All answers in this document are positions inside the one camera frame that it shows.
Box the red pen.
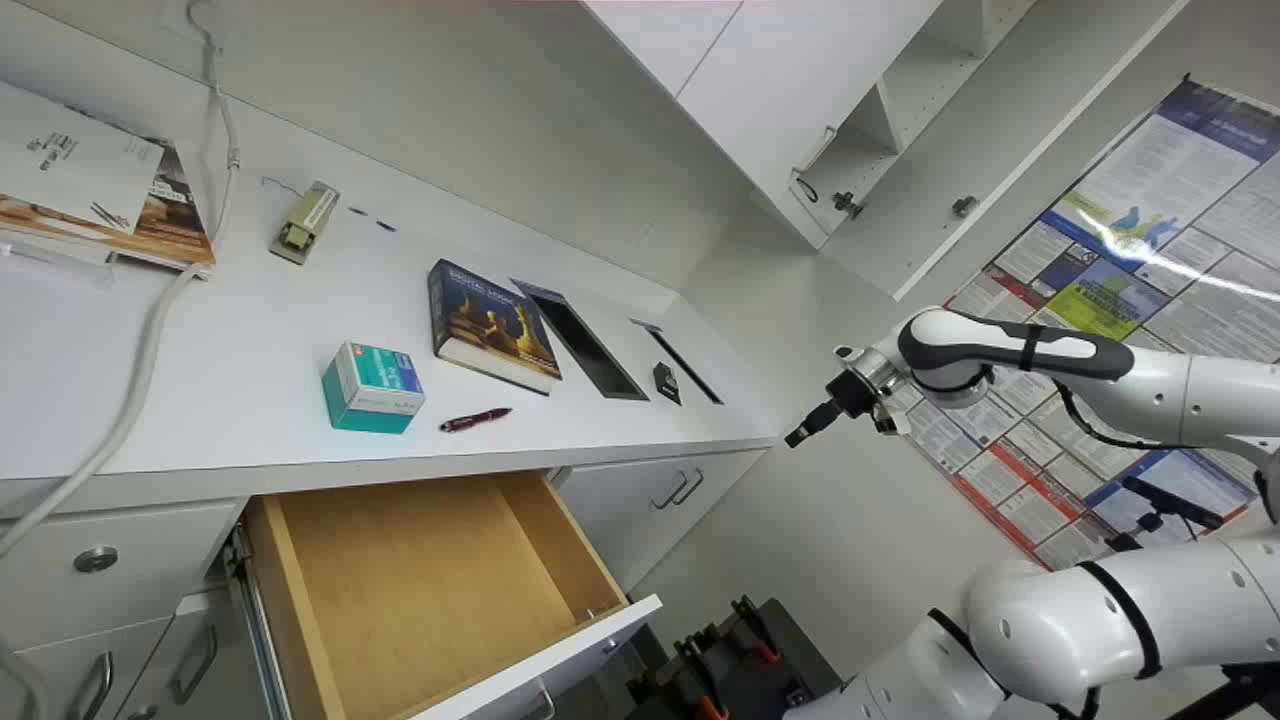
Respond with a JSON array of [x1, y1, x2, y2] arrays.
[[437, 404, 514, 434]]

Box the teal cardboard box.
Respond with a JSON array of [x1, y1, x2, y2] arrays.
[[319, 341, 426, 434]]

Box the white lower cabinet door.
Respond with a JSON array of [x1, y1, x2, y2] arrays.
[[549, 447, 772, 593]]

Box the open wooden drawer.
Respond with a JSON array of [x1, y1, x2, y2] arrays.
[[234, 467, 666, 720]]

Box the black and red clamp tools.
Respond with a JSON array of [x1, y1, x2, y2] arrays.
[[637, 593, 846, 720]]

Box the wall poster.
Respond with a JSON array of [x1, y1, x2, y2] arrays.
[[893, 77, 1280, 575]]

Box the white lower drawer unit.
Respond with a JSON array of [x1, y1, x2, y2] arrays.
[[0, 496, 256, 720]]

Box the wide rectangular countertop opening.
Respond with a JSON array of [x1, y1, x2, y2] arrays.
[[511, 275, 651, 404]]

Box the stack of books and papers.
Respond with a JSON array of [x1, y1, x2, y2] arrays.
[[0, 77, 221, 281]]

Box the white upper cabinets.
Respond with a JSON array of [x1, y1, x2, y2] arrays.
[[581, 0, 1190, 305]]

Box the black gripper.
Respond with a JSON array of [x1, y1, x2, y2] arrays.
[[785, 344, 900, 451]]

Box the white cable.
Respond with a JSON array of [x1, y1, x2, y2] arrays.
[[0, 0, 244, 558]]

